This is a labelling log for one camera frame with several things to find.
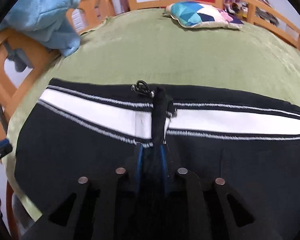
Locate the green bed blanket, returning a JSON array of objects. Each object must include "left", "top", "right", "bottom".
[{"left": 2, "top": 7, "right": 300, "bottom": 223}]

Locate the light blue fleece garment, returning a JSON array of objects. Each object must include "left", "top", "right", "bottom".
[{"left": 0, "top": 0, "right": 81, "bottom": 57}]

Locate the colourful geometric cushion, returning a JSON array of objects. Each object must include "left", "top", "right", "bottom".
[{"left": 163, "top": 0, "right": 244, "bottom": 29}]

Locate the wooden bed frame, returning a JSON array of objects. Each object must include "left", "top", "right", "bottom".
[{"left": 0, "top": 0, "right": 300, "bottom": 239}]

